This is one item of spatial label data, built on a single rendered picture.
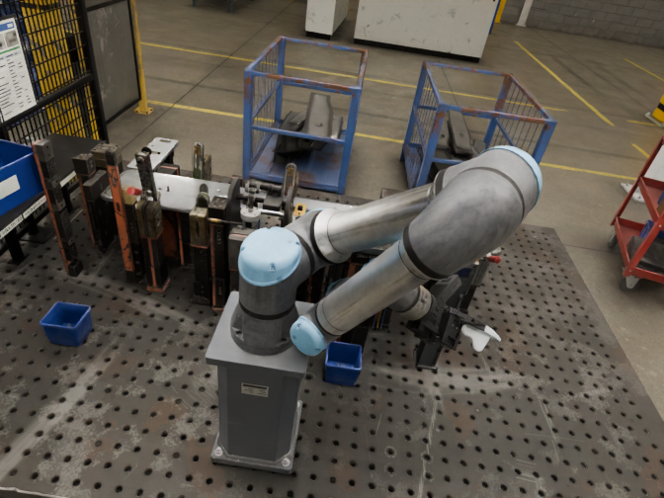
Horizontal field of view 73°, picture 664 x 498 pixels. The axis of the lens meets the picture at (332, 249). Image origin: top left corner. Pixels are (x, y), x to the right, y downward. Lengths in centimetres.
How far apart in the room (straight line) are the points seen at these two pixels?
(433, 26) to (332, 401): 838
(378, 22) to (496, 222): 867
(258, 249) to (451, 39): 868
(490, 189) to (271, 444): 83
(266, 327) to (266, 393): 17
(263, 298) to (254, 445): 46
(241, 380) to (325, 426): 41
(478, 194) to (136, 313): 129
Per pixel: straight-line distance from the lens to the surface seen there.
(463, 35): 940
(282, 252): 85
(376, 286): 71
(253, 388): 103
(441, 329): 100
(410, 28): 926
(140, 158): 145
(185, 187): 171
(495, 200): 62
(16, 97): 195
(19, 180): 163
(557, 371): 177
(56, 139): 205
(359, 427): 137
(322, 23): 924
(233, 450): 125
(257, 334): 93
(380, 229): 82
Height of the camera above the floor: 184
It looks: 36 degrees down
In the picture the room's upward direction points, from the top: 9 degrees clockwise
